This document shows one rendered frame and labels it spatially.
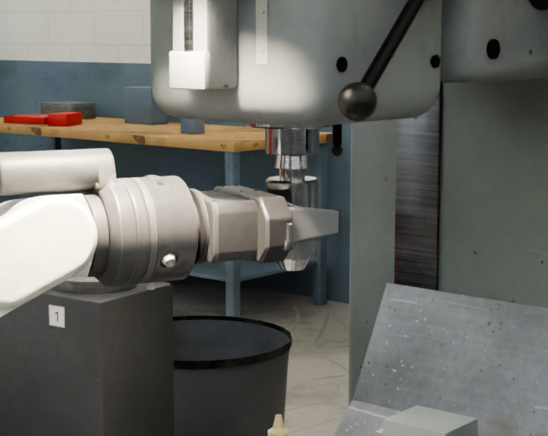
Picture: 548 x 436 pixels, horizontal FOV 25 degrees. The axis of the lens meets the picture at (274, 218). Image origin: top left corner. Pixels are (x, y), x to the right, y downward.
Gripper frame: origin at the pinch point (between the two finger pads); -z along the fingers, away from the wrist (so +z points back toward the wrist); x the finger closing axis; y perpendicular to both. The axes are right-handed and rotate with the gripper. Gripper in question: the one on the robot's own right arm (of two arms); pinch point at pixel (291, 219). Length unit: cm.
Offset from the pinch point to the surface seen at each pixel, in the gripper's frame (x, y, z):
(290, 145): -2.0, -6.8, 1.3
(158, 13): 3.4, -17.9, 11.1
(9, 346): 33.3, 17.2, 16.5
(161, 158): 575, 56, -223
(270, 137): -0.3, -7.3, 2.4
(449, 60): -5.3, -14.0, -12.8
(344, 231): 451, 84, -272
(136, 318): 24.5, 13.5, 5.3
